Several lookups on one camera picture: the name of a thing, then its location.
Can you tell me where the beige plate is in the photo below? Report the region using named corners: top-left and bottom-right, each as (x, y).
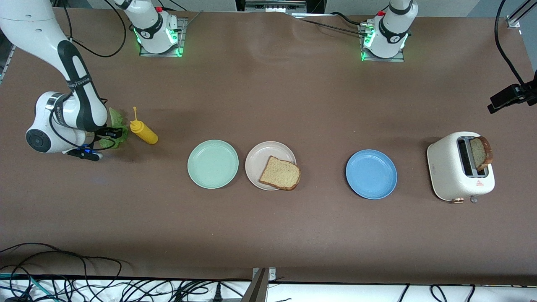
top-left (245, 141), bottom-right (297, 191)

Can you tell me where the white toaster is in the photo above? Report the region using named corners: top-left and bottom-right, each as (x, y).
top-left (427, 132), bottom-right (495, 204)

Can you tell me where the black metal rack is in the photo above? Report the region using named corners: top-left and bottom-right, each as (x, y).
top-left (235, 0), bottom-right (326, 14)

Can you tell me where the grey metal bracket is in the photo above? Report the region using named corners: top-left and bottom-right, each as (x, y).
top-left (252, 267), bottom-right (276, 281)

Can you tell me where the teal cable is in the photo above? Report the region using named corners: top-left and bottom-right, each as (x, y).
top-left (0, 273), bottom-right (49, 302)

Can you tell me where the blue plate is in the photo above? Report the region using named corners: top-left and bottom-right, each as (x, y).
top-left (346, 150), bottom-right (398, 200)

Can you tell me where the green plate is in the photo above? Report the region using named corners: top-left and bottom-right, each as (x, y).
top-left (187, 140), bottom-right (240, 190)

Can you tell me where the grey metal beam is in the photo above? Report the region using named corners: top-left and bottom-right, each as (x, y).
top-left (240, 268), bottom-right (269, 302)

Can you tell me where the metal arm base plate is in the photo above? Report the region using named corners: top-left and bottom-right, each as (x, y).
top-left (360, 23), bottom-right (405, 62)
top-left (139, 18), bottom-right (188, 57)

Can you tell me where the aluminium frame rail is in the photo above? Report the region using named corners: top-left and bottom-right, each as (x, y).
top-left (506, 0), bottom-right (537, 29)

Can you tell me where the green lettuce leaf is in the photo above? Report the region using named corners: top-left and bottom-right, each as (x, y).
top-left (99, 107), bottom-right (129, 149)

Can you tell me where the brown bread slice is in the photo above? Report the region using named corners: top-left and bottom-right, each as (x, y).
top-left (259, 156), bottom-right (301, 191)
top-left (469, 136), bottom-right (493, 171)

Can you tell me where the yellow squeeze bottle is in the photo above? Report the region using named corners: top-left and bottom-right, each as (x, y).
top-left (130, 107), bottom-right (159, 145)

